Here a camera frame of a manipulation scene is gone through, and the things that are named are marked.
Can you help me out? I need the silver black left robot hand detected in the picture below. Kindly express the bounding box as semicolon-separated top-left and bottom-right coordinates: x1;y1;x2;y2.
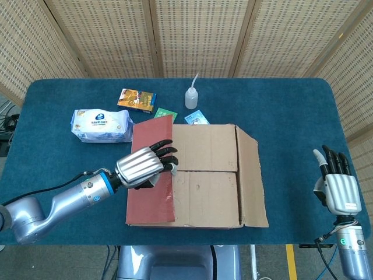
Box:
115;139;179;190

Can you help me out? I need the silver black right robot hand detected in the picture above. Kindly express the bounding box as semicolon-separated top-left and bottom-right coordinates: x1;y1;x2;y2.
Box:
312;145;362;216

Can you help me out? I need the red printed cardboard box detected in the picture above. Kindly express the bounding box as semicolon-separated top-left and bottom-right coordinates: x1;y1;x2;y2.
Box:
125;114;269;229

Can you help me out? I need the orange snack packet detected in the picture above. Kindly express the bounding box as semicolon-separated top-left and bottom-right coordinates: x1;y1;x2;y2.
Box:
117;88;157;113

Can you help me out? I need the table with teal blue cloth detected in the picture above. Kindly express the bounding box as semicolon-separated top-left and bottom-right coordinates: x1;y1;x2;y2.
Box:
0;77;364;246

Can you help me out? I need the white blue tissue pack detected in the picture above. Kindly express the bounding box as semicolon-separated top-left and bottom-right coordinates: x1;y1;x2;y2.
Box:
70;108;135;144

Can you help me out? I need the small green packet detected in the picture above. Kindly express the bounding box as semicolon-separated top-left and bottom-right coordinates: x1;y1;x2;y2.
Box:
153;107;178;121

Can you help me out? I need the small light blue packet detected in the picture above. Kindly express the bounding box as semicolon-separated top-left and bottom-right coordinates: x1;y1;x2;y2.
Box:
184;110;209;125

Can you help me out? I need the translucent white squeeze bottle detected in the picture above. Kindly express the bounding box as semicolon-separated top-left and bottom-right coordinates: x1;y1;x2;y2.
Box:
184;72;201;110

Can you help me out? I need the grey blue robot torso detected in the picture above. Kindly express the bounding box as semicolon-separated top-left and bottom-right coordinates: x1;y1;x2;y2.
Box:
116;244;242;280

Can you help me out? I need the white table leg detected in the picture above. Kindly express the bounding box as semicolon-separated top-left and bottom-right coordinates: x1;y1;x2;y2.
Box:
249;244;258;280

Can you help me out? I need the woven bamboo folding screen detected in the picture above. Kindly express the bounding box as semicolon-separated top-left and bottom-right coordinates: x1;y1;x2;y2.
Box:
0;0;373;205

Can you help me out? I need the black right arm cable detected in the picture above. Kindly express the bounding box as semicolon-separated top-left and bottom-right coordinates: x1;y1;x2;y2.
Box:
314;221;360;280

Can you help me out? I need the small black metal bracket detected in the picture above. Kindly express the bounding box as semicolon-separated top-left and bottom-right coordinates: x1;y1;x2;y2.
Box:
298;243;333;249

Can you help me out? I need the black floor cable bundle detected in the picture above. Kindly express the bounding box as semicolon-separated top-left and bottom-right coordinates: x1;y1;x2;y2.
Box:
0;99;20;158

